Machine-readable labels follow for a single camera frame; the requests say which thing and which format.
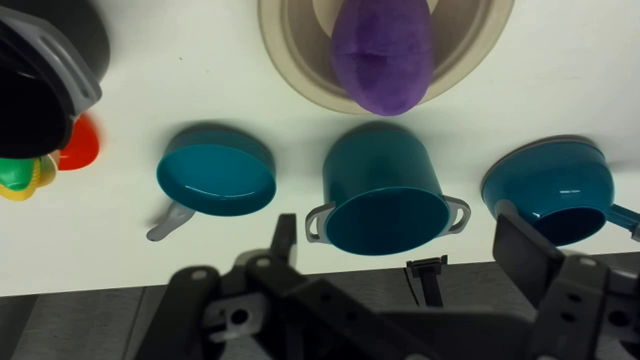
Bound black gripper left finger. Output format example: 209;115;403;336
244;213;317;303

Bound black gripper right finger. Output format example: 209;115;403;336
493;199;569;310

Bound teal toy kettle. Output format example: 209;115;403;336
481;134;640;249

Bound white bowl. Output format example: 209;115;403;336
256;0;518;119

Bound red toy vegetable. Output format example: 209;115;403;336
57;113;104;174

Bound green yellow toy vegetable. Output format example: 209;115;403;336
0;154;60;204

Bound teal frying pan grey handle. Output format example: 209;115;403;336
145;122;281;244

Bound teal two-handled pot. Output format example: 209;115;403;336
305;120;475;258

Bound black pot grey handles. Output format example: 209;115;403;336
0;0;112;160

